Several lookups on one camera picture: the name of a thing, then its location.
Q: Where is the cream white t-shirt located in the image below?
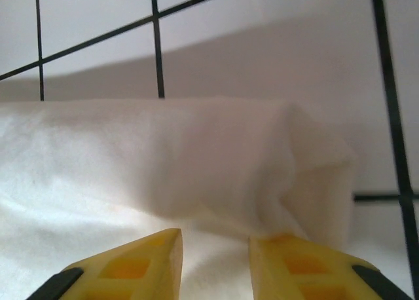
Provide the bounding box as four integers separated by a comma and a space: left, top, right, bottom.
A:
0, 96, 358, 300

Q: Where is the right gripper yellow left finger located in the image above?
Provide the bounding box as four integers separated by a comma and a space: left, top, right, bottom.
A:
30, 227, 184, 300

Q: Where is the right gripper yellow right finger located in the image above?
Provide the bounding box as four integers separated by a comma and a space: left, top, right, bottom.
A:
247, 233, 416, 300

